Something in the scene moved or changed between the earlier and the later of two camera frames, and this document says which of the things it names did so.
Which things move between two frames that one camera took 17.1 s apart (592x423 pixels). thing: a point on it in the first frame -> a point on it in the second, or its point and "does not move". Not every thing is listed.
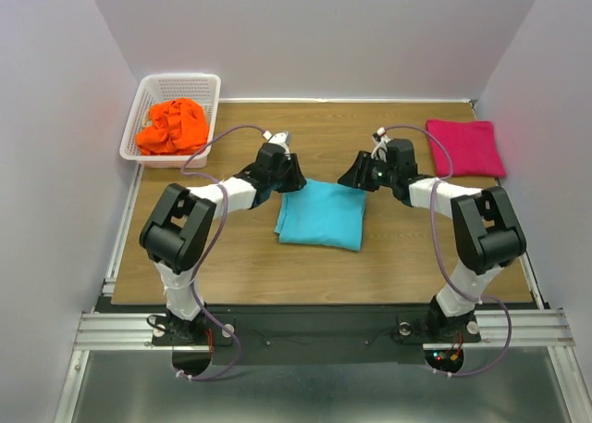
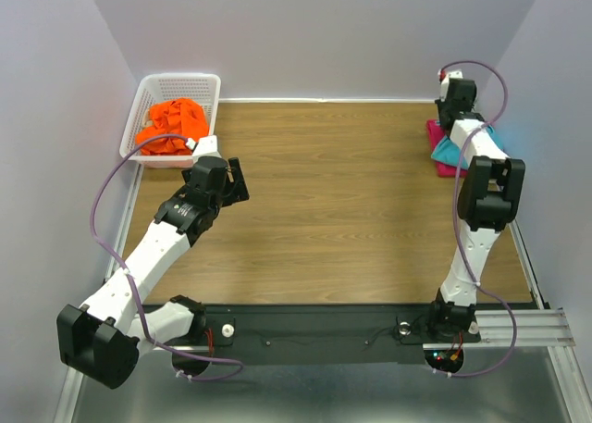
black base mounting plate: (316, 335) does not move
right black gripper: (357, 174) -> (441, 105)
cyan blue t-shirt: (324, 214) -> (448, 154)
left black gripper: (296, 180) -> (237, 192)
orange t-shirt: (178, 128) does not move
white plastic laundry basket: (158, 88) does not move
